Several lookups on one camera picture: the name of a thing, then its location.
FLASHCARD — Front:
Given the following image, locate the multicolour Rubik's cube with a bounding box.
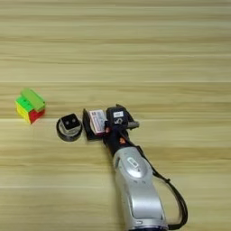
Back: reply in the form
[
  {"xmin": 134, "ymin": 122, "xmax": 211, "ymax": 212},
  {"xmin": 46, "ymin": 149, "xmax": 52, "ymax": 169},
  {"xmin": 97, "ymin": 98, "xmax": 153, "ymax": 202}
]
[{"xmin": 14, "ymin": 95, "xmax": 46, "ymax": 125}]

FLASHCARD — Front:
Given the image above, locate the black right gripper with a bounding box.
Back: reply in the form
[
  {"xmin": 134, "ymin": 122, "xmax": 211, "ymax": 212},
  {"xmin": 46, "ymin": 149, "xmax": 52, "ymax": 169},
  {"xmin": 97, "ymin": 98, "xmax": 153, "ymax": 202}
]
[{"xmin": 82, "ymin": 103, "xmax": 140, "ymax": 157}]

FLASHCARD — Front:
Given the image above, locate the green rectangular block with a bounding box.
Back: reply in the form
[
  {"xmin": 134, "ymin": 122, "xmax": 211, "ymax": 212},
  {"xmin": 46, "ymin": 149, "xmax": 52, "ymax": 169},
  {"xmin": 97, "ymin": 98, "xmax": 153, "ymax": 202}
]
[{"xmin": 20, "ymin": 88, "xmax": 47, "ymax": 113}]

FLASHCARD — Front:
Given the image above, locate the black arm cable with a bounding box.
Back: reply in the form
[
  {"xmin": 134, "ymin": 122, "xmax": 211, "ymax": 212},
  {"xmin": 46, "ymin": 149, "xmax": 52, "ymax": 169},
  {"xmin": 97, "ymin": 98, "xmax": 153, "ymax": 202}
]
[{"xmin": 134, "ymin": 145, "xmax": 189, "ymax": 231}]

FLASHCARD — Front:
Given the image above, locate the black tape roll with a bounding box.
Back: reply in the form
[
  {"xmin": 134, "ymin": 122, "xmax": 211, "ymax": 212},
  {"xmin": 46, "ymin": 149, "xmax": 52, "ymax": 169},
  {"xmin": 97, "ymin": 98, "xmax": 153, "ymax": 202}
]
[{"xmin": 55, "ymin": 116, "xmax": 84, "ymax": 143}]

